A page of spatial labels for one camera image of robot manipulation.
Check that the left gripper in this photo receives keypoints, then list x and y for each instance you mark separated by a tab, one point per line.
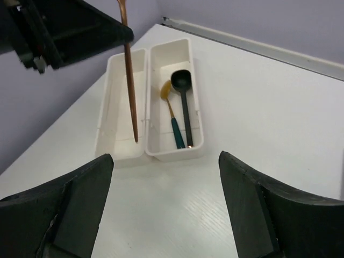
60	34

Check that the gold spoon teal handle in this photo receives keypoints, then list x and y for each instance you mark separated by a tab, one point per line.
164	93

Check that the aluminium rail back edge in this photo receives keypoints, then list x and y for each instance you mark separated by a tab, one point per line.
303	61

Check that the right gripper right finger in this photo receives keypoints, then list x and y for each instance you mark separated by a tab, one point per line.
272	219

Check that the white container right compartment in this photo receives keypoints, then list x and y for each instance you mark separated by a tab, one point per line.
163	60

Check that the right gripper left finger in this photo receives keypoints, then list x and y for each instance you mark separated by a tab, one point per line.
59	218

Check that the white container left compartment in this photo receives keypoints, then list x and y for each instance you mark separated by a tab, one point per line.
114	130

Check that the black spoon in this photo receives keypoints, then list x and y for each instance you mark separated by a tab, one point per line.
181	82

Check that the white container compartment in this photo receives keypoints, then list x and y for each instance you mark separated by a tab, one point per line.
114	130
163	60

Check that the copper spoon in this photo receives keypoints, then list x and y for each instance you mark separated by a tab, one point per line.
129	73

